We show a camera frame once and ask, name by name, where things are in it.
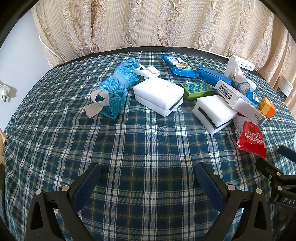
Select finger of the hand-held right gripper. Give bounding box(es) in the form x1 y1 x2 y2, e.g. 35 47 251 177
255 158 284 180
278 146 296 160

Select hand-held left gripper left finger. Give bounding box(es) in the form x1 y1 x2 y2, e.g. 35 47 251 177
26 162 102 241

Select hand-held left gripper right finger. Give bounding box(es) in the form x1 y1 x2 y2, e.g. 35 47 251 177
195 162 273 241

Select green block blue circles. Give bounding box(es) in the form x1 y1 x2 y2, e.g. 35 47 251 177
180 81 215 101

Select plain blue snack packet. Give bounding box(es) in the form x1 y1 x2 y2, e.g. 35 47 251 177
195 65 233 87

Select blue cracker packet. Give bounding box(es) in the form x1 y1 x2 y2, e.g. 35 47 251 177
161 54 196 77

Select red glue packet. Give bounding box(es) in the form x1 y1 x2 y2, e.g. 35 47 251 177
236 121 268 161

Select yellow orange toy block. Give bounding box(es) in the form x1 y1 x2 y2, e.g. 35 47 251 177
259 97 277 120

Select blue plaid tablecloth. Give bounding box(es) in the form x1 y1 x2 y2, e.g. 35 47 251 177
5 51 296 241

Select white barcode box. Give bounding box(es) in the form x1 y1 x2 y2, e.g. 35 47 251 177
214 79 268 126

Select small white sponge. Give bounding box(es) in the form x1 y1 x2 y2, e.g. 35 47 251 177
192 95 238 135

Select white and blue candy bag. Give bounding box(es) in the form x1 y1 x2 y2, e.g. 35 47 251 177
225 55 258 104

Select white power strip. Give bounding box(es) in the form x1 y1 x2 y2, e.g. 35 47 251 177
231 56 255 70

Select teal towel roll white ribbon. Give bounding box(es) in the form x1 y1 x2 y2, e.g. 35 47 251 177
84 58 161 120

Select large white sponge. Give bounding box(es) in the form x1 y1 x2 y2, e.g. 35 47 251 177
133 77 184 117

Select beige patterned curtain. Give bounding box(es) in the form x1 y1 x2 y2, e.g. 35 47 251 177
31 0 296 103

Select white wall plug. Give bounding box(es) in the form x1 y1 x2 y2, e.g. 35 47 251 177
0 80 17 103

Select white cable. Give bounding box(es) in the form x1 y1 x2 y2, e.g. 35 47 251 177
37 35 66 64

